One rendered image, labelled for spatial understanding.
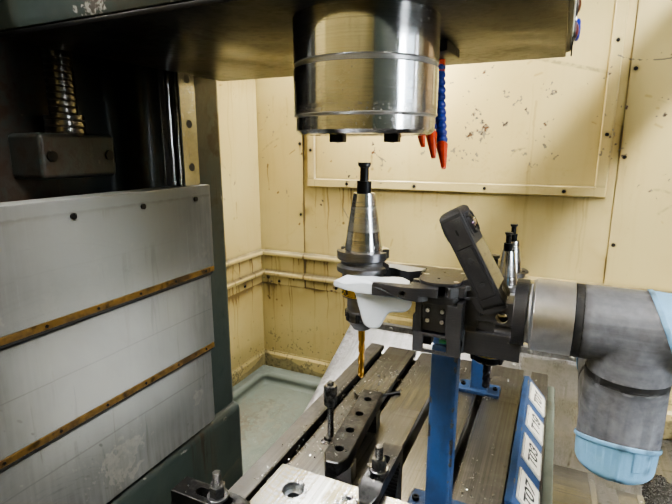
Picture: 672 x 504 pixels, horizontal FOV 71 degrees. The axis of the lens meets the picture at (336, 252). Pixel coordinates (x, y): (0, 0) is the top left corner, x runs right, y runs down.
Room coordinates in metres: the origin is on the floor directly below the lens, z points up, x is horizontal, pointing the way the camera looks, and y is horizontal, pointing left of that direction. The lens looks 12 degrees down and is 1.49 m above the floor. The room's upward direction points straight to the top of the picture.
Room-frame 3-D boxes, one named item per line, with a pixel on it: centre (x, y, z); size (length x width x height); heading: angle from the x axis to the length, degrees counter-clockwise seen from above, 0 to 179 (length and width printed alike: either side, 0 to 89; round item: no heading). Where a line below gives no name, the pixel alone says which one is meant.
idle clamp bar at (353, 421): (0.83, -0.04, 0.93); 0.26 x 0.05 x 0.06; 160
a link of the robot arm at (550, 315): (0.47, -0.22, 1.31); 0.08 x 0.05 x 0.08; 155
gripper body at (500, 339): (0.50, -0.15, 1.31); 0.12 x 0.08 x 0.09; 65
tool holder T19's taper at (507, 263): (0.90, -0.33, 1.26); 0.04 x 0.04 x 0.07
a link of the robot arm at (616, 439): (0.45, -0.30, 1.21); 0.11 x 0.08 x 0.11; 154
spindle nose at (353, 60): (0.56, -0.03, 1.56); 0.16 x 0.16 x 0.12
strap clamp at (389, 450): (0.64, -0.07, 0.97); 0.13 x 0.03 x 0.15; 155
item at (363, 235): (0.56, -0.03, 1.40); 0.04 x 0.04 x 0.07
